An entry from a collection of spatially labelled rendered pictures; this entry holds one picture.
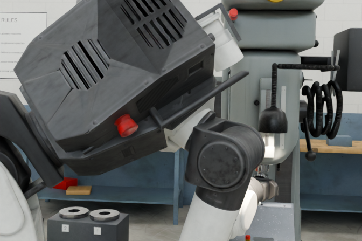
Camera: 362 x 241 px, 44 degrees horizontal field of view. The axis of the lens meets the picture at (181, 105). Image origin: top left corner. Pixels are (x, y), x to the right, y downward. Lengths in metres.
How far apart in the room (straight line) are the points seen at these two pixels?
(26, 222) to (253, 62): 0.72
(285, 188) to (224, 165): 1.03
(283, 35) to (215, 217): 0.57
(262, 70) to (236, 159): 0.54
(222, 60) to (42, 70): 0.36
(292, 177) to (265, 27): 0.72
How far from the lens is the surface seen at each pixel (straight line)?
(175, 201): 4.91
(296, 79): 1.27
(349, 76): 1.58
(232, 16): 1.08
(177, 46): 0.70
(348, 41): 1.59
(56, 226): 1.43
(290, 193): 1.76
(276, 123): 1.12
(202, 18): 0.92
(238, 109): 1.25
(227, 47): 0.92
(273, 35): 1.21
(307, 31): 1.23
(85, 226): 1.40
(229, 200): 0.81
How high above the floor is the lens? 1.54
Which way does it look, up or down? 3 degrees down
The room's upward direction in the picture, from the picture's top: 1 degrees clockwise
